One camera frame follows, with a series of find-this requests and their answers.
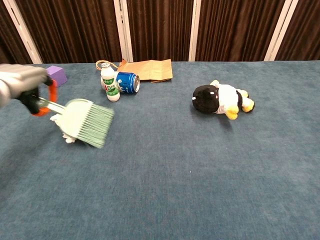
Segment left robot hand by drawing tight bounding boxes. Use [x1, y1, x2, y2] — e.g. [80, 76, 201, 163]
[0, 63, 59, 117]

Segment white hand brush green bristles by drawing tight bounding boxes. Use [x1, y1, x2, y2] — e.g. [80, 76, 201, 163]
[37, 98, 115, 149]

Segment white paper piece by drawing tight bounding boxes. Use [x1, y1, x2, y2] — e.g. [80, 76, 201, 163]
[62, 133, 77, 144]

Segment purple cube block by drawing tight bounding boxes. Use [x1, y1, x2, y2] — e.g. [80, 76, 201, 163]
[46, 65, 68, 88]

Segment dark brown curtain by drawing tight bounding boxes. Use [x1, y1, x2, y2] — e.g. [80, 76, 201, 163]
[0, 0, 320, 65]

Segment white bottle green label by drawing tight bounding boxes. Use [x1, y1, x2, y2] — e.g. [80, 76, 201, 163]
[100, 62, 121, 102]

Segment blue drink can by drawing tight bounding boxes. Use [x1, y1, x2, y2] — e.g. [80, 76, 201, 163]
[114, 71, 141, 95]

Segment brown paper bag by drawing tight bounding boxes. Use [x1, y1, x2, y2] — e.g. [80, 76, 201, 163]
[95, 58, 174, 84]

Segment blue felt table mat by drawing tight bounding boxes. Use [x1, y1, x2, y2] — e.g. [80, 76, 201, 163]
[0, 59, 320, 240]

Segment black white penguin plush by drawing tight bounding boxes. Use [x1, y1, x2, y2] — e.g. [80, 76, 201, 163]
[192, 79, 256, 120]

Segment white metal frame post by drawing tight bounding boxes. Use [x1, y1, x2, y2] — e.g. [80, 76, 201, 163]
[113, 0, 134, 63]
[188, 0, 202, 62]
[264, 0, 300, 62]
[2, 0, 44, 65]

